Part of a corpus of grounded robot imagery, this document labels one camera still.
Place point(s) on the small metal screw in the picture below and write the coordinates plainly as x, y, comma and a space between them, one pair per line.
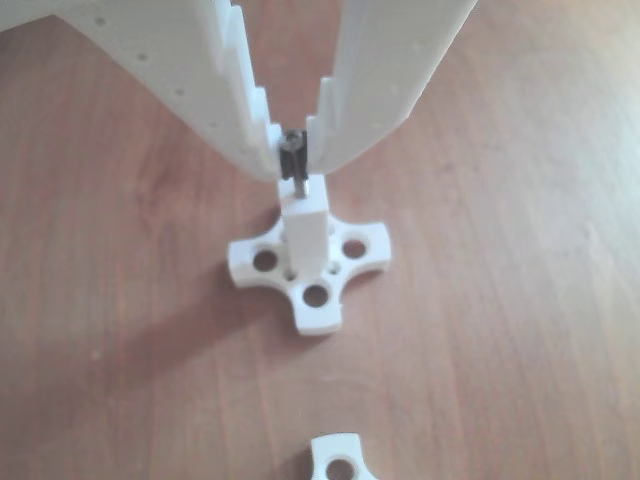
294, 140

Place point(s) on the white cross-base post stand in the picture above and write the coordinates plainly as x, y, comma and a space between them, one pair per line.
325, 450
305, 235

